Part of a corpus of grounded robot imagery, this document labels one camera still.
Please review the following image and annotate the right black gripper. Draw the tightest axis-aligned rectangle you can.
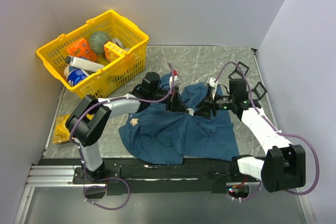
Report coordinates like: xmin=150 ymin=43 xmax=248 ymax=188
xmin=193 ymin=89 xmax=235 ymax=120

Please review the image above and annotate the dark blue t-shirt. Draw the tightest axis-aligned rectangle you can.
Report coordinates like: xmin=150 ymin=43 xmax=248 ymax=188
xmin=118 ymin=73 xmax=240 ymax=166

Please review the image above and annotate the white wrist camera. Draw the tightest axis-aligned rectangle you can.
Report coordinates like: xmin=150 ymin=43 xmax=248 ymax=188
xmin=206 ymin=77 xmax=218 ymax=100
xmin=169 ymin=73 xmax=182 ymax=87

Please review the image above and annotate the orange yellow snack box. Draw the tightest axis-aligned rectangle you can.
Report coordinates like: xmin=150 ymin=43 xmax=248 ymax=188
xmin=104 ymin=39 xmax=129 ymax=62

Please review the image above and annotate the green round melon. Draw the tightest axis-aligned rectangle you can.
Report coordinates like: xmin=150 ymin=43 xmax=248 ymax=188
xmin=88 ymin=31 xmax=111 ymax=55

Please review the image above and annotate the yellow chips bag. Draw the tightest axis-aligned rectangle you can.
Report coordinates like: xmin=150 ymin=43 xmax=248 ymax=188
xmin=52 ymin=114 xmax=70 ymax=144

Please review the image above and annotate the aluminium extrusion rail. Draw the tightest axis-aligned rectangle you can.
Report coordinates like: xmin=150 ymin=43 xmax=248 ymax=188
xmin=25 ymin=163 xmax=87 ymax=188

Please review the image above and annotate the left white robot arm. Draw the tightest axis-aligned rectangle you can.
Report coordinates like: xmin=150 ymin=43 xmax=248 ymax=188
xmin=65 ymin=71 xmax=188 ymax=183

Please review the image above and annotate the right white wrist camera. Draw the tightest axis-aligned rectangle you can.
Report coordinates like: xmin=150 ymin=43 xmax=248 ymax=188
xmin=206 ymin=77 xmax=218 ymax=100

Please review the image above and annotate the blue white container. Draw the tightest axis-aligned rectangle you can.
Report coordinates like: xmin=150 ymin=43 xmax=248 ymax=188
xmin=64 ymin=65 xmax=89 ymax=87

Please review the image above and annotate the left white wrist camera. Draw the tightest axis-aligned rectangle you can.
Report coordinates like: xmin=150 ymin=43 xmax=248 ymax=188
xmin=169 ymin=73 xmax=182 ymax=87

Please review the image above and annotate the round pale green brooch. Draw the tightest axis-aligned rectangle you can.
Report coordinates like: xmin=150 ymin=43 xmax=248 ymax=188
xmin=187 ymin=108 xmax=194 ymax=116

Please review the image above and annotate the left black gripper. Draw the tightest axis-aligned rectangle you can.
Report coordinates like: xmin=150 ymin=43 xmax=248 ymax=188
xmin=150 ymin=86 xmax=189 ymax=114

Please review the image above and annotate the yellow plastic shopping basket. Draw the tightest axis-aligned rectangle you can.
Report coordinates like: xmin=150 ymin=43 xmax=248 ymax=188
xmin=36 ymin=10 xmax=149 ymax=98

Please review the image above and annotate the black square frame marker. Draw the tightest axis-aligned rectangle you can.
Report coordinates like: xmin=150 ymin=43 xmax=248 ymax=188
xmin=228 ymin=61 xmax=250 ymax=79

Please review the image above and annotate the white tube bottle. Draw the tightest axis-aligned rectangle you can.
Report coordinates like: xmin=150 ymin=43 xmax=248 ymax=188
xmin=65 ymin=56 xmax=104 ymax=72

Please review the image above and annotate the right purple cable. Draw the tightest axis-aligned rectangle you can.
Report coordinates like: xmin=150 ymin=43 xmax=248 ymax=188
xmin=214 ymin=61 xmax=320 ymax=204

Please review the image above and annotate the gold flower brooch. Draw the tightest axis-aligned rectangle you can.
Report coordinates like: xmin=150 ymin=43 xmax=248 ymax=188
xmin=130 ymin=118 xmax=139 ymax=126

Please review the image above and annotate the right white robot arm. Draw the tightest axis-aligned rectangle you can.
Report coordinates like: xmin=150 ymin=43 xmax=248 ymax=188
xmin=194 ymin=78 xmax=306 ymax=193

